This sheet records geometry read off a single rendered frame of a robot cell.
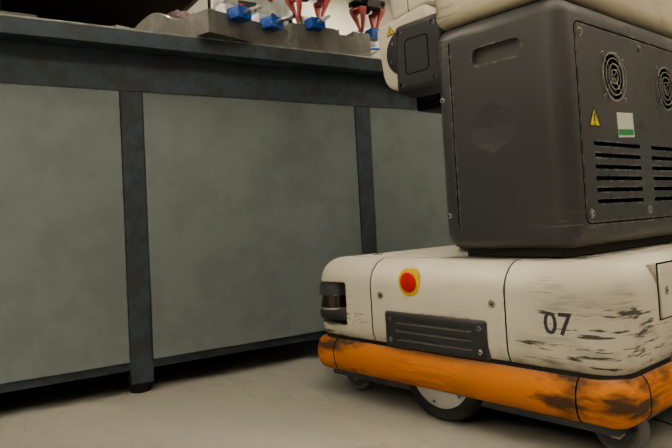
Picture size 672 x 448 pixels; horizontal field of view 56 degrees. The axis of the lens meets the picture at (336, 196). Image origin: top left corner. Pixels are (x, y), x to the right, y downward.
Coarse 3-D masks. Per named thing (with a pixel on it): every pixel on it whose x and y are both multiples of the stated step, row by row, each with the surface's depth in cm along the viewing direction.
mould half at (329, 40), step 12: (288, 24) 170; (300, 24) 170; (288, 36) 170; (300, 36) 170; (312, 36) 172; (324, 36) 174; (336, 36) 176; (348, 36) 178; (360, 36) 181; (300, 48) 169; (312, 48) 172; (324, 48) 174; (336, 48) 176; (348, 48) 178; (360, 48) 180
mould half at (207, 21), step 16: (160, 16) 155; (192, 16) 147; (208, 16) 144; (224, 16) 147; (176, 32) 151; (192, 32) 147; (208, 32) 144; (224, 32) 147; (240, 32) 151; (256, 32) 155; (272, 32) 159
